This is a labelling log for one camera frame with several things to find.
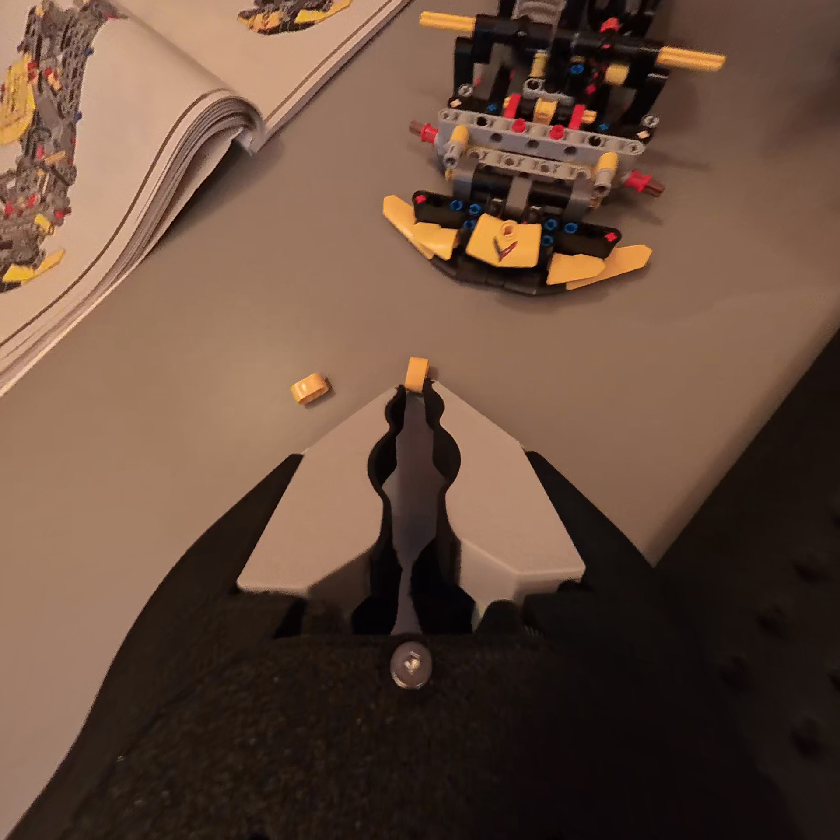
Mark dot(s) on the yellow black toy brick car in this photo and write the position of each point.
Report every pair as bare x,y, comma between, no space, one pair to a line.
512,243

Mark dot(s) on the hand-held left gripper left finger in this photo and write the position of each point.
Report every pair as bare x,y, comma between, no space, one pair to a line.
315,525

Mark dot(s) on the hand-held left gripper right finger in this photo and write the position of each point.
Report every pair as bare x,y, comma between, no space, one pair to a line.
512,512

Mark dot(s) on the black perforated pad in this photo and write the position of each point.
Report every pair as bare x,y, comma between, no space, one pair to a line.
774,590

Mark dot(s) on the small yellow brick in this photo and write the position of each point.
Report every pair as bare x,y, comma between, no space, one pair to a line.
310,388
417,373

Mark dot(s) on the grey desk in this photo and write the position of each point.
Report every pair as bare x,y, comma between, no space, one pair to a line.
197,328

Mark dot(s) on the open instruction booklet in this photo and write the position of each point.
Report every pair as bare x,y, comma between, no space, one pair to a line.
131,164

